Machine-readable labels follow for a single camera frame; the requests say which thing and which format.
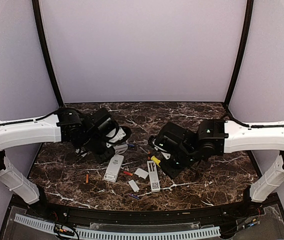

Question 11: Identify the yellow handled screwdriver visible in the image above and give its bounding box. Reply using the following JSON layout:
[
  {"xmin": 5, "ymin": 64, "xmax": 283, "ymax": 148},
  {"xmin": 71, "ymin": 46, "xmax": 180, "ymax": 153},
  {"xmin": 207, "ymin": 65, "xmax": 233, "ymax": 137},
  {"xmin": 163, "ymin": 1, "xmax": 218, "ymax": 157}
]
[{"xmin": 150, "ymin": 155, "xmax": 161, "ymax": 168}]

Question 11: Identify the slim white remote control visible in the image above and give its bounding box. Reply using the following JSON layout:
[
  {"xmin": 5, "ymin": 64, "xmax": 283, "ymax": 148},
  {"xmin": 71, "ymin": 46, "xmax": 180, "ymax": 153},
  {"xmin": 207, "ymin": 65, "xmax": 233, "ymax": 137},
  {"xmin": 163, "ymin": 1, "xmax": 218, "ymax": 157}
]
[{"xmin": 147, "ymin": 160, "xmax": 161, "ymax": 193}]

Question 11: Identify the white TCL air-conditioner remote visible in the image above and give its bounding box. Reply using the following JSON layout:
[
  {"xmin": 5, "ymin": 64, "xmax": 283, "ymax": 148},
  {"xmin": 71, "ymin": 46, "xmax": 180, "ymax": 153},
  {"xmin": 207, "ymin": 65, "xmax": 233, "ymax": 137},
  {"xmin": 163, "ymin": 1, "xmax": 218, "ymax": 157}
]
[{"xmin": 103, "ymin": 154, "xmax": 124, "ymax": 183}]

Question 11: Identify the white square battery cover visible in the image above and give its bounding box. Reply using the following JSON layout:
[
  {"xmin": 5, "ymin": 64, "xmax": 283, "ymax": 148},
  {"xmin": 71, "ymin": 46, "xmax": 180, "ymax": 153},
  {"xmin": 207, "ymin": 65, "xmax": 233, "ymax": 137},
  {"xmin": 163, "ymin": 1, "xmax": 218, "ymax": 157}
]
[{"xmin": 134, "ymin": 168, "xmax": 149, "ymax": 180}]

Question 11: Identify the small white battery cover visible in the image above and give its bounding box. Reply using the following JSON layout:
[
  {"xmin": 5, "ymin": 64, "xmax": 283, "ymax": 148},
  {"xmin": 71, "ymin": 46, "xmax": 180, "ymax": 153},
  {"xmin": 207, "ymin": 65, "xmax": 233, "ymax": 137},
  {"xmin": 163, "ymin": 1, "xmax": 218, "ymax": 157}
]
[{"xmin": 128, "ymin": 179, "xmax": 140, "ymax": 193}]

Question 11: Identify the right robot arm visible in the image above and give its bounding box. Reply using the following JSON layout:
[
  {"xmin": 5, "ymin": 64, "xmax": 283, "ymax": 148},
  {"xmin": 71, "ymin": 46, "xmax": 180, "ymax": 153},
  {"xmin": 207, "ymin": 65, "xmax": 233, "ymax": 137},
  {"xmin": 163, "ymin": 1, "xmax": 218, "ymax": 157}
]
[{"xmin": 148, "ymin": 117, "xmax": 284, "ymax": 217}]

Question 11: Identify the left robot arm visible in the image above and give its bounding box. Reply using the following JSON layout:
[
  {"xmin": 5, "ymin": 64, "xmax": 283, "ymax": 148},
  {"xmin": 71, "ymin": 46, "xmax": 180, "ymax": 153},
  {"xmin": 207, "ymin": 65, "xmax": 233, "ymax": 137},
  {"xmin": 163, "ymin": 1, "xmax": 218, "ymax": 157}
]
[{"xmin": 0, "ymin": 108, "xmax": 120, "ymax": 218}]

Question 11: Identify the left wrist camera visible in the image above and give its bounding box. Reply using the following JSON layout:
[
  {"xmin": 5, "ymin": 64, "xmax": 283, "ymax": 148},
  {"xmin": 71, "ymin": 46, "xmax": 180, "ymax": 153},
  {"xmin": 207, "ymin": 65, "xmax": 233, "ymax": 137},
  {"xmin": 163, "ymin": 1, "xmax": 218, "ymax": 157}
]
[{"xmin": 105, "ymin": 126, "xmax": 132, "ymax": 148}]

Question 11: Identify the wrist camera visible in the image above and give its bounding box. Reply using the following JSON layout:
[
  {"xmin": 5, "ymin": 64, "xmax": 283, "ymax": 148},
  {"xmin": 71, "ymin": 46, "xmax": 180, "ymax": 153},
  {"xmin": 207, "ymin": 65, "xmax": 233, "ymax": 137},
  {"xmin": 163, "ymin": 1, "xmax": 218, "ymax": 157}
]
[
  {"xmin": 148, "ymin": 137, "xmax": 171, "ymax": 160},
  {"xmin": 105, "ymin": 126, "xmax": 132, "ymax": 148}
]

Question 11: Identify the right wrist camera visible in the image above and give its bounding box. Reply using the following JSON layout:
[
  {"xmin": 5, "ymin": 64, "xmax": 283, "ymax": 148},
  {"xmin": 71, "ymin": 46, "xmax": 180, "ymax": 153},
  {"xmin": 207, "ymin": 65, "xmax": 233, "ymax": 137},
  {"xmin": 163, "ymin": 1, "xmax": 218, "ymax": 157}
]
[{"xmin": 148, "ymin": 137, "xmax": 171, "ymax": 160}]

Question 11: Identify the white slotted cable duct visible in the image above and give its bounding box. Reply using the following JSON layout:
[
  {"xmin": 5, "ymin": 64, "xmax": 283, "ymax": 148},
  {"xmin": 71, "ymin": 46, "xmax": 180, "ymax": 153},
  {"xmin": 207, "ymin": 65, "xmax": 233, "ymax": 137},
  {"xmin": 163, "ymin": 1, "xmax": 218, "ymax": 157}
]
[{"xmin": 14, "ymin": 213, "xmax": 221, "ymax": 240}]

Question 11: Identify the black front rail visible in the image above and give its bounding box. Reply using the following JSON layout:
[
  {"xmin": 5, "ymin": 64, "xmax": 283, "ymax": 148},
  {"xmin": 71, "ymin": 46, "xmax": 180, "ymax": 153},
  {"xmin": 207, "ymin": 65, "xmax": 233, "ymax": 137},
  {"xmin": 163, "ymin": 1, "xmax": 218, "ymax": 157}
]
[{"xmin": 16, "ymin": 197, "xmax": 264, "ymax": 226}]

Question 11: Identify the right black frame post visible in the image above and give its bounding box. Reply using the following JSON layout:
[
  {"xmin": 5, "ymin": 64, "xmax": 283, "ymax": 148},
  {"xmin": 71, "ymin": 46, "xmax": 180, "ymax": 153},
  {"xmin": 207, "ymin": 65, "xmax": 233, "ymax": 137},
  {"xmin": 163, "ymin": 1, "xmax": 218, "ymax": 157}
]
[{"xmin": 223, "ymin": 0, "xmax": 254, "ymax": 109}]

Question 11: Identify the black frame post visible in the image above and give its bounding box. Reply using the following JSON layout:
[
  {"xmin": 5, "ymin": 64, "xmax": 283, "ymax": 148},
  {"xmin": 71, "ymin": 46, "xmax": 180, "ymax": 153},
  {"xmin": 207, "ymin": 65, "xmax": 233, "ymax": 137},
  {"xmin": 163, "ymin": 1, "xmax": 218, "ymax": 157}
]
[
  {"xmin": 31, "ymin": 0, "xmax": 64, "ymax": 107},
  {"xmin": 223, "ymin": 0, "xmax": 254, "ymax": 109}
]

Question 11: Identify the left black frame post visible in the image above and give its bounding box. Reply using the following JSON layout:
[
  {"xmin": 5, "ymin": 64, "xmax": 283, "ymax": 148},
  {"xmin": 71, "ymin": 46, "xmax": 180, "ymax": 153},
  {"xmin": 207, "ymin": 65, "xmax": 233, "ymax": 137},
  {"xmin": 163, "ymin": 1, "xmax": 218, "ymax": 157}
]
[{"xmin": 31, "ymin": 0, "xmax": 64, "ymax": 107}]

